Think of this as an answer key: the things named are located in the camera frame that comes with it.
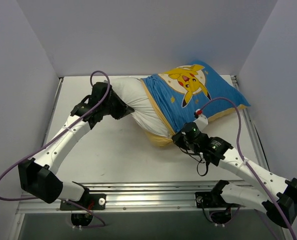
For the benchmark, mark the aluminium rail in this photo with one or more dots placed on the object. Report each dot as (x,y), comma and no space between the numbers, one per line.
(249,141)
(55,101)

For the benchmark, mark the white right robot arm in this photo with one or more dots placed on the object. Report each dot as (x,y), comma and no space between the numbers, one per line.
(270,194)

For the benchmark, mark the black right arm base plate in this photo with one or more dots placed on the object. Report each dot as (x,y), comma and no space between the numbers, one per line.
(205,199)

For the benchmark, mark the aluminium front rail frame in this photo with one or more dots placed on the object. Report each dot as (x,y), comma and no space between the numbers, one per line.
(150,196)

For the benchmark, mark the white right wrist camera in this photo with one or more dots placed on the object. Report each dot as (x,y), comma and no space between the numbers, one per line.
(201,120)

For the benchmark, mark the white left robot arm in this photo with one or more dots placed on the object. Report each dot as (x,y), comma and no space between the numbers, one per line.
(38,173)

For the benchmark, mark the blue Pikachu pillowcase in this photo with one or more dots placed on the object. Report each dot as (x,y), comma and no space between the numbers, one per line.
(178,95)

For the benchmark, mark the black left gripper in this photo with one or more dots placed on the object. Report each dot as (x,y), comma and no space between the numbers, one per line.
(119,106)

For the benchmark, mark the white pillow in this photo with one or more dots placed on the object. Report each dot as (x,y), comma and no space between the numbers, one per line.
(131,91)

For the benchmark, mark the aluminium right side rail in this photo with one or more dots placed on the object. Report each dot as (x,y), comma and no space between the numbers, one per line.
(249,141)

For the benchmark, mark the aluminium left side rail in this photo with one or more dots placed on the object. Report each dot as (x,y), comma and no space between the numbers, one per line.
(55,101)

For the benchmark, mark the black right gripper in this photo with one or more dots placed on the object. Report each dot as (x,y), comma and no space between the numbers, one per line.
(179,138)

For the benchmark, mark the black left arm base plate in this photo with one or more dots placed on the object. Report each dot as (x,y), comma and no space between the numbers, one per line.
(94,201)

